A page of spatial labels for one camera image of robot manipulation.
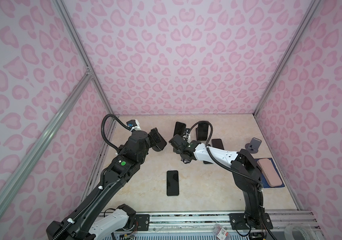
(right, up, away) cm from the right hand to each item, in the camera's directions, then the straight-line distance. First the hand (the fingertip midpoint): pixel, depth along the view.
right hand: (183, 144), depth 92 cm
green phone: (-3, +10, +2) cm, 11 cm away
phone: (-14, 0, +6) cm, 16 cm away
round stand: (+45, -2, +4) cm, 45 cm away
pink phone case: (+50, -15, -5) cm, 52 cm away
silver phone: (+24, 0, +11) cm, 26 cm away
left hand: (-17, +10, -21) cm, 28 cm away
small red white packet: (+16, -38, -23) cm, 47 cm away
